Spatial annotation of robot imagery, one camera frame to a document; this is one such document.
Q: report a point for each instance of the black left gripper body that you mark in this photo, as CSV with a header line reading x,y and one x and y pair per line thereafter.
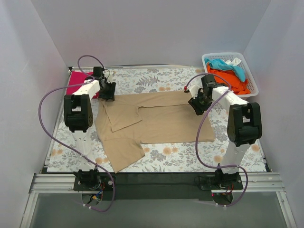
x,y
107,91

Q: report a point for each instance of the orange t shirt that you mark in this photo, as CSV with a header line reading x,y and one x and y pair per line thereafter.
x,y
238,87

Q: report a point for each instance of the white plastic laundry basket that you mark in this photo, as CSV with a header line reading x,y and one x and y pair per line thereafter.
x,y
231,55

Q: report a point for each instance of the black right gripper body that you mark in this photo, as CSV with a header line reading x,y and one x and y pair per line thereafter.
x,y
197,106

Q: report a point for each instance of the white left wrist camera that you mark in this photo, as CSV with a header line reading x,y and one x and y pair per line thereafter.
x,y
109,75

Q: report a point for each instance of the beige t shirt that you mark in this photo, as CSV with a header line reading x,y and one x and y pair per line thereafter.
x,y
129,121

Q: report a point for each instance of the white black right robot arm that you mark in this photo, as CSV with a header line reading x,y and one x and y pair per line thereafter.
x,y
243,129

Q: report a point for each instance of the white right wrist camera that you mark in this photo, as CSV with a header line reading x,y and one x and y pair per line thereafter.
x,y
193,90

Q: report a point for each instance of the folded pink t shirt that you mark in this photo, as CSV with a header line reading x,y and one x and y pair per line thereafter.
x,y
79,84

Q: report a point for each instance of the aluminium frame rail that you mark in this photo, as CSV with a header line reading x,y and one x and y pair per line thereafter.
x,y
262,203

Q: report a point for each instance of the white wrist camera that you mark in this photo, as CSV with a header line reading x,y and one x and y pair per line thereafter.
x,y
109,75
193,90

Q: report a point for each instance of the white cloth in basket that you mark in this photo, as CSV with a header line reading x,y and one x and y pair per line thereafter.
x,y
235,62

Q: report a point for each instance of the teal t shirt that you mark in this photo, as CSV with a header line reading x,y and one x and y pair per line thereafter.
x,y
219,64

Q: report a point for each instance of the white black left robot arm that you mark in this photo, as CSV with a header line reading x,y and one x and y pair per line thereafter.
x,y
78,117

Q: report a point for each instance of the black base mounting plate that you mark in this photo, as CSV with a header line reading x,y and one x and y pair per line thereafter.
x,y
155,185

